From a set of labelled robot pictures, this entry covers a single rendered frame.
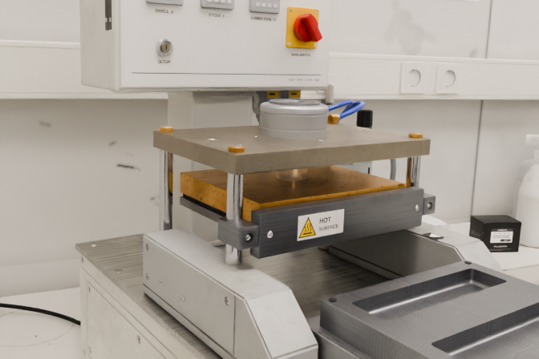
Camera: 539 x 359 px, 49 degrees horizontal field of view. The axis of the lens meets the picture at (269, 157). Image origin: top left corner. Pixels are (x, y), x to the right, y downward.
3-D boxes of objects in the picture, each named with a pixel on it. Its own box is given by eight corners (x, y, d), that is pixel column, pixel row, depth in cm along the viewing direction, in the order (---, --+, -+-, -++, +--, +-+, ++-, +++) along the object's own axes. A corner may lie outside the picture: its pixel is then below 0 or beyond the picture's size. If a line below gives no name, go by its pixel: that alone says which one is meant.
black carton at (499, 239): (468, 244, 134) (470, 214, 132) (504, 244, 135) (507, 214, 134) (480, 252, 128) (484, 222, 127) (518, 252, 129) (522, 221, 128)
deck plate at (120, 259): (74, 248, 83) (74, 242, 83) (275, 216, 103) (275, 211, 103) (259, 415, 46) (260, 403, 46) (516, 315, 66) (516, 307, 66)
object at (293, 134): (131, 195, 75) (131, 92, 73) (319, 174, 93) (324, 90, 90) (233, 249, 55) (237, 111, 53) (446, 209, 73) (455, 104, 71)
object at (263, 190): (179, 204, 71) (180, 126, 70) (320, 186, 84) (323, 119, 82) (260, 244, 58) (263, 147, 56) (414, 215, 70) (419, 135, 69)
